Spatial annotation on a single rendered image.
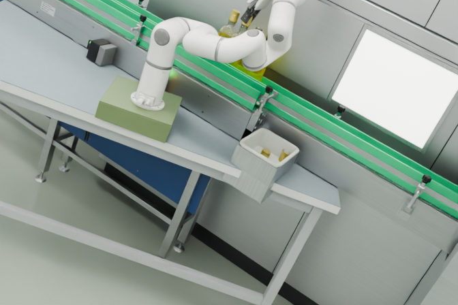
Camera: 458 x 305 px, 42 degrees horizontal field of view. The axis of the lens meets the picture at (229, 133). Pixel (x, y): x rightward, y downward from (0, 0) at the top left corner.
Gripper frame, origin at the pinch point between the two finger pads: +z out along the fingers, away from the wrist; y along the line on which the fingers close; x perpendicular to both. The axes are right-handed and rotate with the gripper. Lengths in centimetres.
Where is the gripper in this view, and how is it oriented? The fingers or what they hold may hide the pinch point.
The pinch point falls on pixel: (248, 17)
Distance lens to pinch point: 237.0
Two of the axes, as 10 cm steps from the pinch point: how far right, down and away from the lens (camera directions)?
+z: -5.6, 6.7, 4.9
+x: 6.9, 7.0, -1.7
